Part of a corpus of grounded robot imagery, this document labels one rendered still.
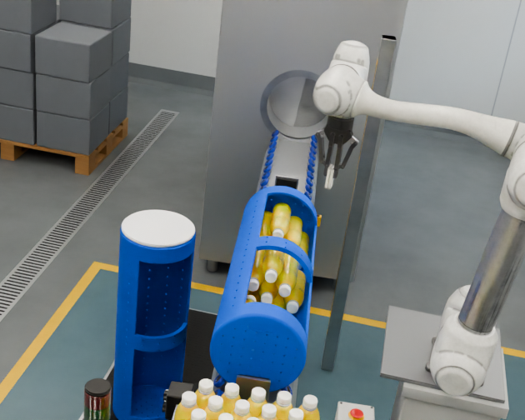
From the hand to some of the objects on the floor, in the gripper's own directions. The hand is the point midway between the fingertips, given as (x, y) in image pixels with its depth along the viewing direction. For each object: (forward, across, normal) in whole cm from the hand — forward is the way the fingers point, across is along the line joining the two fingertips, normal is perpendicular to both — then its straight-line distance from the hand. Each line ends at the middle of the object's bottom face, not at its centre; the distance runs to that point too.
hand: (330, 177), depth 250 cm
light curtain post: (+158, -3, +113) cm, 194 cm away
